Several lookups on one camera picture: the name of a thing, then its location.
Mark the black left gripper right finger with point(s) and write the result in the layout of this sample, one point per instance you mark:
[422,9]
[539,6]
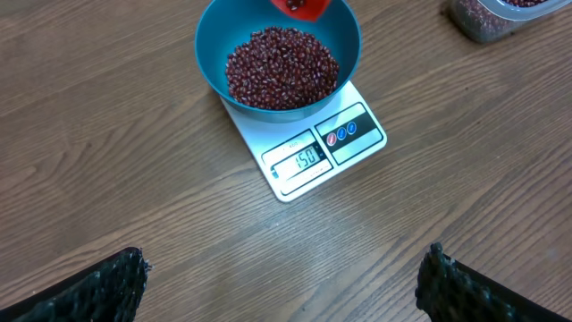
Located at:
[449,291]

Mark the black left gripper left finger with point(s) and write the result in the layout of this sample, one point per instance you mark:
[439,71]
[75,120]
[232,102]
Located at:
[110,290]

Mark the red measuring scoop blue handle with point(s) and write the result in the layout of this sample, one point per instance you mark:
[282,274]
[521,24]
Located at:
[302,10]

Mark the white digital kitchen scale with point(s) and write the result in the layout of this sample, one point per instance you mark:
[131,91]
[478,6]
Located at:
[297,157]

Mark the blue plastic bowl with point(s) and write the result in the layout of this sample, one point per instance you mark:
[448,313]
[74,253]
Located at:
[226,24]

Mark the red beans in bowl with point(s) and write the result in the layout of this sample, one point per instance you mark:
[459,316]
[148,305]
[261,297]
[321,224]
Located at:
[281,69]

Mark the clear plastic food container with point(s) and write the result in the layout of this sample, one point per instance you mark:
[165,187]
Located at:
[490,20]

